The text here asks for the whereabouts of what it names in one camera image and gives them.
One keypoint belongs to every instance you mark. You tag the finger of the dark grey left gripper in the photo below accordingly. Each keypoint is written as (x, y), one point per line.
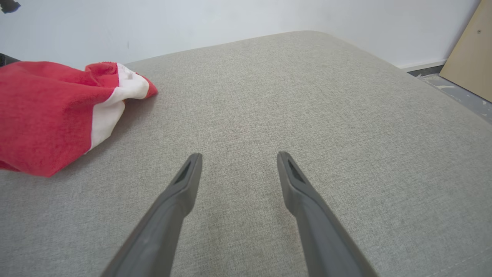
(8, 6)

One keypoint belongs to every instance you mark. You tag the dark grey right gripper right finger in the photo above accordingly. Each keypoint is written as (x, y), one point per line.
(319, 234)

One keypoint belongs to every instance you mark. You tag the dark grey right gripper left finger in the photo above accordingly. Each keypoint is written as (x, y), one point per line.
(169, 223)

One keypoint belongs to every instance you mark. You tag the red jersey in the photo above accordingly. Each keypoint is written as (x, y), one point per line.
(42, 115)

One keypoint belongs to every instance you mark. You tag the light wooden board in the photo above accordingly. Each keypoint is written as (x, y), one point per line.
(472, 54)

